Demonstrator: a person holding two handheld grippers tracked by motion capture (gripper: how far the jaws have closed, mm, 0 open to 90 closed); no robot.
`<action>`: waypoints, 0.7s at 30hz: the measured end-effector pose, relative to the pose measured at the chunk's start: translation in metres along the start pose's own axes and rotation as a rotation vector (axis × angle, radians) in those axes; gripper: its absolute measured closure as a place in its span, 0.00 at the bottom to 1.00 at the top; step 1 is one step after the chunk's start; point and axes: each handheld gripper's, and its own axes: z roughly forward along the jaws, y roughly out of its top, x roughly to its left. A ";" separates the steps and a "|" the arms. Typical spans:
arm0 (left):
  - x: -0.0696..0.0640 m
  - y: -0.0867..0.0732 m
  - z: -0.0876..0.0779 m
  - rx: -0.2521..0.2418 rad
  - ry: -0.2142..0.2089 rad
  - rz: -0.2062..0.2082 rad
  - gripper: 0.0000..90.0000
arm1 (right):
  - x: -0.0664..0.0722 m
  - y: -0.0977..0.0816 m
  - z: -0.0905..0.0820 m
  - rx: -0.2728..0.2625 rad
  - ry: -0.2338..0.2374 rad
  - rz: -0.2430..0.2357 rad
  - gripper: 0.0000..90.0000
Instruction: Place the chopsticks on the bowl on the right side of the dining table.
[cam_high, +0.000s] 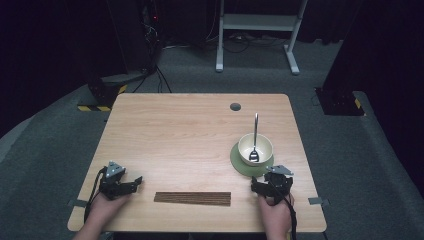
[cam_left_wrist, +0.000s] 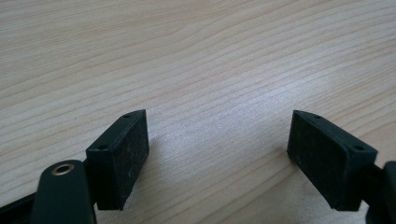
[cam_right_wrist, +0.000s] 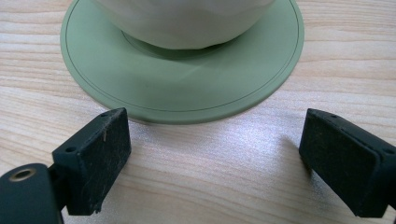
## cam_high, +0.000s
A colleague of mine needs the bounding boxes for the cream ceramic bowl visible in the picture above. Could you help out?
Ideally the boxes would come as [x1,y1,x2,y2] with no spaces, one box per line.
[237,132,275,167]

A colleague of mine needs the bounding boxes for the person's left hand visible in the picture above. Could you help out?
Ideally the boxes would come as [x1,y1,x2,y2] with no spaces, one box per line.
[88,191,132,232]

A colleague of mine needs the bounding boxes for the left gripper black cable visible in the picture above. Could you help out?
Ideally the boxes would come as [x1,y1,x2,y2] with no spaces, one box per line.
[83,167,108,224]

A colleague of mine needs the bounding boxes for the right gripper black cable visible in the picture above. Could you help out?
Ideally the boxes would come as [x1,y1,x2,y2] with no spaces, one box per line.
[269,181,299,240]

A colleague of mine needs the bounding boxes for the green round plate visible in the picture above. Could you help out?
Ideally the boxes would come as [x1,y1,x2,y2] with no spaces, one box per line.
[229,141,276,178]

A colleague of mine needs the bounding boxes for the black stand with striped base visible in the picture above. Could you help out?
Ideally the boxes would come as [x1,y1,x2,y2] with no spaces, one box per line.
[77,0,163,113]
[314,0,366,117]

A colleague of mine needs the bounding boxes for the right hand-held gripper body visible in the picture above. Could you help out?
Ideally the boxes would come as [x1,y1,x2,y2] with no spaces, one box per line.
[257,164,295,205]

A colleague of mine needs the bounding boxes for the metal spoon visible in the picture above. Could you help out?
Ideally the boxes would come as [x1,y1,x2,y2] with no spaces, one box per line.
[248,112,261,163]

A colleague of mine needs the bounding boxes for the row of brown wooden chopsticks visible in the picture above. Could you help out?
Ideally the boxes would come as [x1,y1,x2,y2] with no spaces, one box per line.
[153,191,232,207]

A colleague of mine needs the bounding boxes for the person's right hand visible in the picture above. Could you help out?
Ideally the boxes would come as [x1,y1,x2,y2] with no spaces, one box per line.
[257,193,296,232]

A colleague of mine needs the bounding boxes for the white metal stand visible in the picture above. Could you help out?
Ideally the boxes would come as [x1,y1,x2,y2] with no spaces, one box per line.
[215,0,310,76]

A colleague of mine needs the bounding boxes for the black floor cables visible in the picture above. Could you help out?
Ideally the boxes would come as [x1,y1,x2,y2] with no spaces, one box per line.
[132,64,173,94]

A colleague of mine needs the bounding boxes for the grey tape strip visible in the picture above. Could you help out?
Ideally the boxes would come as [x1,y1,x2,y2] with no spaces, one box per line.
[307,196,330,206]
[67,198,90,208]

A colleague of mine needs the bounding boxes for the tangled cables under white stand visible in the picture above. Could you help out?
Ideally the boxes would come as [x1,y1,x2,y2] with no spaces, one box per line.
[204,31,288,54]

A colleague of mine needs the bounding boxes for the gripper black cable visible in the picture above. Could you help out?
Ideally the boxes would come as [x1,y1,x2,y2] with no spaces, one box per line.
[269,181,299,240]
[83,167,108,224]

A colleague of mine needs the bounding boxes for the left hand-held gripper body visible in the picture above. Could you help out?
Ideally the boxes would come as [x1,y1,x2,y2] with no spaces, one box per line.
[98,161,135,201]

